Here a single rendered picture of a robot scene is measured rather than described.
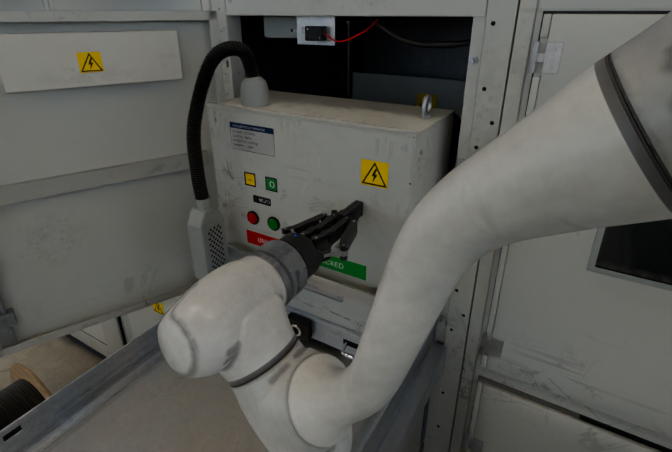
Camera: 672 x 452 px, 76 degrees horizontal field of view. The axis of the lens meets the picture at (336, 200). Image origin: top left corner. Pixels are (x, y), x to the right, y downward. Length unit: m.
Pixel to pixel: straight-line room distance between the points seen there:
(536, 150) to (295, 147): 0.65
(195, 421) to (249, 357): 0.45
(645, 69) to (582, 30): 0.54
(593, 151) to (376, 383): 0.29
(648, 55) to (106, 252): 1.16
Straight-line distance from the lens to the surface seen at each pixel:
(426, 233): 0.32
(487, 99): 0.85
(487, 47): 0.84
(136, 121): 1.15
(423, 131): 0.77
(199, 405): 1.00
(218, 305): 0.52
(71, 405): 1.07
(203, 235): 0.99
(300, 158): 0.87
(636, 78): 0.26
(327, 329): 1.03
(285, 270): 0.59
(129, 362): 1.11
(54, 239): 1.21
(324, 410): 0.52
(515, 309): 0.98
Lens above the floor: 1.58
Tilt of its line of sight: 24 degrees down
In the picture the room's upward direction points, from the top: straight up
